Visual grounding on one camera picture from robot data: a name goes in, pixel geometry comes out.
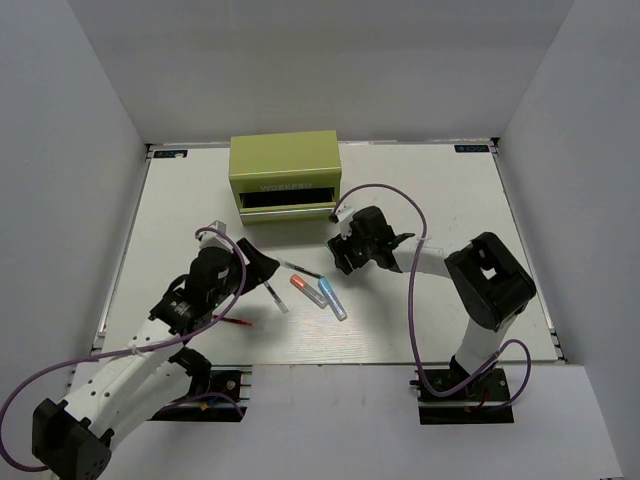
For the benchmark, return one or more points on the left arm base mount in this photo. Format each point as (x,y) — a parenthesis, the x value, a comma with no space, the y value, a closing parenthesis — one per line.
(216,394)

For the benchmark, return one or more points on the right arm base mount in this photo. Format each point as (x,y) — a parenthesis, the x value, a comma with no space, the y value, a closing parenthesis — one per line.
(477,404)

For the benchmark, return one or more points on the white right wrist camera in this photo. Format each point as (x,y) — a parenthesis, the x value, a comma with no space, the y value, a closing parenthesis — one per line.
(342,217)

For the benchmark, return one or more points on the green gel pen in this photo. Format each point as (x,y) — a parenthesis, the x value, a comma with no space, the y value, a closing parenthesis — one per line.
(299,269)

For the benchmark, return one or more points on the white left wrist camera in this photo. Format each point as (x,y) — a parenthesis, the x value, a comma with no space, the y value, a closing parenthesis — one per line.
(209,236)

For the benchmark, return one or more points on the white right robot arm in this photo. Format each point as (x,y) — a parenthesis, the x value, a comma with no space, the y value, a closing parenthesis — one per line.
(491,283)

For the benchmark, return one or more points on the blue highlighter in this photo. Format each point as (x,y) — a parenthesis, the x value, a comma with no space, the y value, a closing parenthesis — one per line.
(332,299)

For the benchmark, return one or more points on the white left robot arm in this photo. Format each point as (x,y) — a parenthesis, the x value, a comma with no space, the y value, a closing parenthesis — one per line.
(76,436)

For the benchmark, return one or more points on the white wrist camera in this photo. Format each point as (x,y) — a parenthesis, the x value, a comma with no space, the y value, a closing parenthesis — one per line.
(342,217)
(209,236)

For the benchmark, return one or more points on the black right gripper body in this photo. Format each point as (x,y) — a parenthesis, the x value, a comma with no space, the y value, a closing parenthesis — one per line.
(356,244)

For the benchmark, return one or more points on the green metal drawer cabinet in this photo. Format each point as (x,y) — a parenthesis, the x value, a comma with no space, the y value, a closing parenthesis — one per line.
(284,161)

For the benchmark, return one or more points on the orange highlighter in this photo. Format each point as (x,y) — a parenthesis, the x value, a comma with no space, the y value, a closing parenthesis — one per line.
(308,291)

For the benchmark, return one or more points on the purple gel pen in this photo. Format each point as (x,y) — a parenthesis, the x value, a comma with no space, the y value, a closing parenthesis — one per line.
(277,299)

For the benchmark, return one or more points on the red gel pen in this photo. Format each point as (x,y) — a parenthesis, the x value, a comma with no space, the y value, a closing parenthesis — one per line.
(234,321)

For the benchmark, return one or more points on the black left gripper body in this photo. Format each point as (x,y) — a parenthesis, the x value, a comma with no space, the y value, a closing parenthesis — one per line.
(233,285)

